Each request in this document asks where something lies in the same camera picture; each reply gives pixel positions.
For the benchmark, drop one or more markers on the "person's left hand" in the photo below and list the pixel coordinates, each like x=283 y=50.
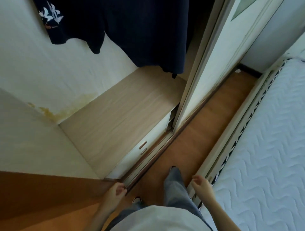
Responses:
x=114 y=195

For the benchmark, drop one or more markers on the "person's right hand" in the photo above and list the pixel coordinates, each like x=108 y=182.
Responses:
x=203 y=189

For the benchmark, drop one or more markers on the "white quilted mattress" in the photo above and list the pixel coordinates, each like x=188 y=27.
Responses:
x=267 y=154

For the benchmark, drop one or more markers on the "white wooden wardrobe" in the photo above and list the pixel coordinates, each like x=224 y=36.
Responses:
x=107 y=119

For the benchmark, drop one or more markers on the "wardrobe sliding door floral glass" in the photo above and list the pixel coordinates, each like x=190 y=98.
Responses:
x=214 y=71

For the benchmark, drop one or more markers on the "navy shorts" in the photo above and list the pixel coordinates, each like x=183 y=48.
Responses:
x=143 y=28

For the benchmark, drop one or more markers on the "person's left forearm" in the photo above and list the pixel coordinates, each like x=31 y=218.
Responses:
x=102 y=219

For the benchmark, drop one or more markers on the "person's right forearm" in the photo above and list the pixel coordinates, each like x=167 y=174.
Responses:
x=221 y=216

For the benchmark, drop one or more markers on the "person's grey trousers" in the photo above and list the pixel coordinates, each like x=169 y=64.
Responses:
x=176 y=190

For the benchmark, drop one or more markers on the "person's white shirt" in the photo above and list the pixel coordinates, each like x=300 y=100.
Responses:
x=155 y=219

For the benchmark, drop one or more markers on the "dark grey shoe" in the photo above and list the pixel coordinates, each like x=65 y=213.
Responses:
x=137 y=200
x=173 y=168

